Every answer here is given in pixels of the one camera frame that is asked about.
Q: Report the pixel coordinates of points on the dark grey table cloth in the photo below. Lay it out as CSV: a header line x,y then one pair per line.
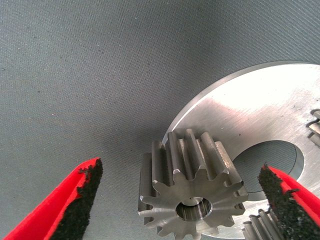
x,y
75,75

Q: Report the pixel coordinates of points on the tall large steel gear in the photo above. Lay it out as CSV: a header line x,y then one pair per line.
x,y
170,200

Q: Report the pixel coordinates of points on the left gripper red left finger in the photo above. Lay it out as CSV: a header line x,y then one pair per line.
x,y
45,215

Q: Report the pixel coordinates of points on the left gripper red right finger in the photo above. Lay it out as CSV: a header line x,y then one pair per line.
x,y
297,215

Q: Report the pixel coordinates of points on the small steel gear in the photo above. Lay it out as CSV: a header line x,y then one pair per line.
x,y
315,130
257,225

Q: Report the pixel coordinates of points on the round metal plate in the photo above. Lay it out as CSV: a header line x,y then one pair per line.
x,y
250,112

